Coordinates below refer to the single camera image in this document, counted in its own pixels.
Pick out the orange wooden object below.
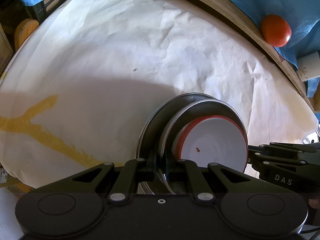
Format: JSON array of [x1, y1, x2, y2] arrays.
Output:
[[14, 18, 40, 51]]

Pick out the large steel bowl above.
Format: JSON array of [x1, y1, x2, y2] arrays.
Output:
[[159, 99, 249, 196]]

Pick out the wooden tray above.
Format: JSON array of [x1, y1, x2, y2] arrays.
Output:
[[186, 0, 319, 113]]

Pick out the black plastic crate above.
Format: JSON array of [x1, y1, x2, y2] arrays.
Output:
[[25, 0, 67, 23]]

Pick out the red tomato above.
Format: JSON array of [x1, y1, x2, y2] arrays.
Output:
[[260, 14, 292, 48]]

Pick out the white paper table cover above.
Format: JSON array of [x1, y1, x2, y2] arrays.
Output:
[[1, 0, 318, 188]]

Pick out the white insulated tumbler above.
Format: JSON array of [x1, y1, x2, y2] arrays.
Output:
[[297, 51, 320, 81]]

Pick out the steel plate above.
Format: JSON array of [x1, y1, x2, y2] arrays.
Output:
[[136, 93, 213, 194]]

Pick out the blue cloth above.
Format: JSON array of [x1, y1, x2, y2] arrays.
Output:
[[230, 0, 320, 68]]

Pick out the white red-rimmed bowl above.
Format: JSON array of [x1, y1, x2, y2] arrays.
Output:
[[172, 115, 246, 166], [172, 115, 248, 172]]

